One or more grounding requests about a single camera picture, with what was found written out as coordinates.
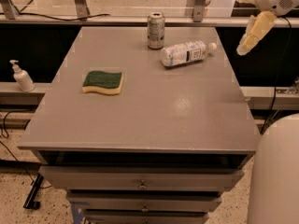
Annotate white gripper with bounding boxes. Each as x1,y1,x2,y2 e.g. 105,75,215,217
236,0,299,56

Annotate blue label plastic bottle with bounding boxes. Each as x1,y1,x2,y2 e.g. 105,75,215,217
161,40,217,67

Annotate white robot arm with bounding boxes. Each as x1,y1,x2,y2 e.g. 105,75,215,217
236,0,299,224

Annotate green 7up can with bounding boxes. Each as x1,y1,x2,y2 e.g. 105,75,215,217
148,12,165,49

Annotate white pump dispenser bottle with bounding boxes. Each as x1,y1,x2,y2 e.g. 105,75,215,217
9,60,35,92

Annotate grey drawer cabinet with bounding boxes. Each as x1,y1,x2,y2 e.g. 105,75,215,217
19,27,260,224

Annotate green and yellow sponge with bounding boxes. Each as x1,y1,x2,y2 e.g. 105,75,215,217
82,71,123,95

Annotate black cable at right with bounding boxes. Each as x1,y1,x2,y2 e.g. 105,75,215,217
260,16,295,134

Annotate metal window frame bracket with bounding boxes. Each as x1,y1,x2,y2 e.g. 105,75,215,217
185,0,206,22

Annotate black cable on ledge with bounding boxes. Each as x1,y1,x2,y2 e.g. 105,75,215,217
18,12,112,21

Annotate black floor cable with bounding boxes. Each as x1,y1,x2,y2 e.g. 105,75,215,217
0,109,54,189

